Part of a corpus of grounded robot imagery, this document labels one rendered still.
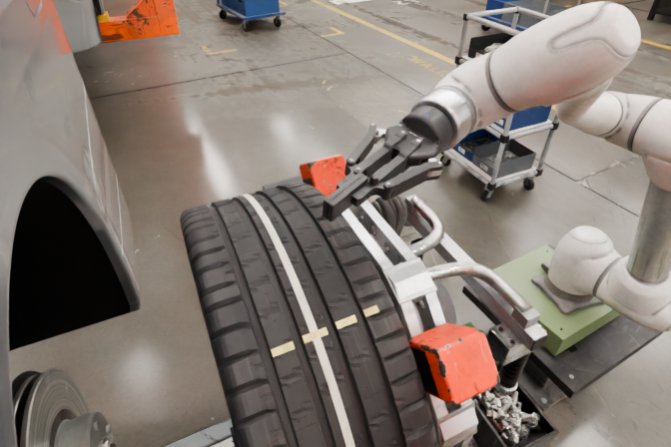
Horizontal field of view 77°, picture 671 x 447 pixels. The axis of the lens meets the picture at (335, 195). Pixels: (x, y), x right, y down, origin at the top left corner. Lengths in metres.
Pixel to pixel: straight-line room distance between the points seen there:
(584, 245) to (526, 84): 1.00
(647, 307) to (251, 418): 1.25
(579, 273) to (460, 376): 1.09
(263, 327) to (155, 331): 1.58
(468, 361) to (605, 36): 0.43
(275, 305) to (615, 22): 0.53
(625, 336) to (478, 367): 1.31
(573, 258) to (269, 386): 1.25
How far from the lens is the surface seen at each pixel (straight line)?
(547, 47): 0.64
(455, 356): 0.57
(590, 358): 1.74
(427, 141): 0.62
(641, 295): 1.52
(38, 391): 0.79
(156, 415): 1.88
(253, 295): 0.55
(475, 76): 0.69
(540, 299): 1.72
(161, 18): 4.14
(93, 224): 0.97
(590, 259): 1.60
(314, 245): 0.59
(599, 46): 0.63
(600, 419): 2.00
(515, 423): 1.19
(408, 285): 0.63
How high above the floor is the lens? 1.58
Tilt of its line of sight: 36 degrees down
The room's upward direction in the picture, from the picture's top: straight up
